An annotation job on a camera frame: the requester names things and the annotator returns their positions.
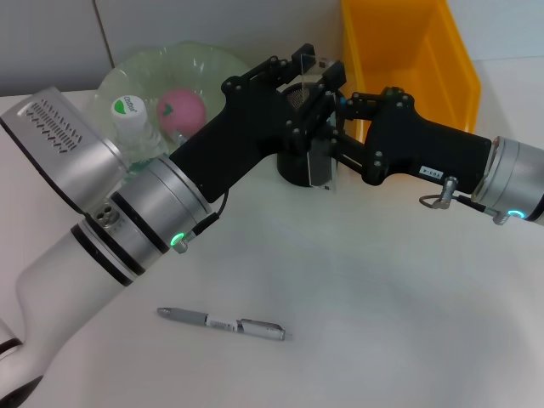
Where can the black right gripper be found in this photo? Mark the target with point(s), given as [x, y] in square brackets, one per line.
[425, 144]

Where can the clear green-label water bottle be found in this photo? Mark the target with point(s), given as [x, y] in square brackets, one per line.
[132, 127]

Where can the black mesh pen holder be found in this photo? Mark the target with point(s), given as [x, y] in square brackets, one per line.
[293, 170]

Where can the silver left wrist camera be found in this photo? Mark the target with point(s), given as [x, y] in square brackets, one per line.
[55, 140]

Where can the pale green glass fruit plate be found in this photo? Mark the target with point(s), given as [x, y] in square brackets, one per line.
[140, 72]

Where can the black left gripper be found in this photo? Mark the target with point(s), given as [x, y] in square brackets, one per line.
[238, 132]

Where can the grey white pen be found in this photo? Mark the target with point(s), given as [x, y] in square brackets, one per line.
[255, 327]

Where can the yellow plastic bin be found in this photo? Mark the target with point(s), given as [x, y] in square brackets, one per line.
[404, 42]

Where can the pink peach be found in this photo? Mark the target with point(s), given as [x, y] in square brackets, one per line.
[183, 110]

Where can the clear plastic ruler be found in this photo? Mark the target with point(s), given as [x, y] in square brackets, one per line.
[321, 166]

